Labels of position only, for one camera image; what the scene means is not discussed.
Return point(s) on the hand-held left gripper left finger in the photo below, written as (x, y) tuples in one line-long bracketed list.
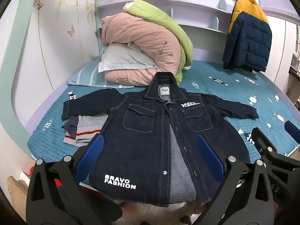
[(90, 154)]

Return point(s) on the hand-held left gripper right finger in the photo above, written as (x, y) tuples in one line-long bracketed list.
[(208, 154)]

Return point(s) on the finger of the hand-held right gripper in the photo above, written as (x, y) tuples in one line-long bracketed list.
[(264, 143), (293, 128)]

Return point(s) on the dark denim jacket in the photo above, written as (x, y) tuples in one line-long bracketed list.
[(140, 145)]

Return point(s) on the grey striped sweater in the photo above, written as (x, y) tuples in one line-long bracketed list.
[(86, 126)]

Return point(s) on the navy garment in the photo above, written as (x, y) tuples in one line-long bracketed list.
[(71, 126)]

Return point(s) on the red bag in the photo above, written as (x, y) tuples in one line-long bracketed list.
[(56, 183)]

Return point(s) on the blue striped pillow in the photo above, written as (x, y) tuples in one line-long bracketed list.
[(86, 75)]

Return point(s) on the beige paper bag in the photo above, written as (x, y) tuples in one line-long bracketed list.
[(16, 192)]

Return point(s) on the navy and yellow puffer jacket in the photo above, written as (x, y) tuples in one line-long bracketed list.
[(248, 39)]

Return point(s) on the white pillow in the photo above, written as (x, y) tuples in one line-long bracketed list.
[(121, 58)]

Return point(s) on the mint curved bed panel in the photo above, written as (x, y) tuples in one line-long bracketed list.
[(14, 75)]

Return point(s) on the white butterfly print wardrobe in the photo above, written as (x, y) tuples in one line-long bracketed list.
[(58, 39)]

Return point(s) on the pink quilt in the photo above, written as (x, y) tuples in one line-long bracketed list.
[(145, 39)]

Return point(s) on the green blanket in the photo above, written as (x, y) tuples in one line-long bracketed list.
[(159, 18)]

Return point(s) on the lilac wall shelf unit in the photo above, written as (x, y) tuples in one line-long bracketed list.
[(201, 28)]

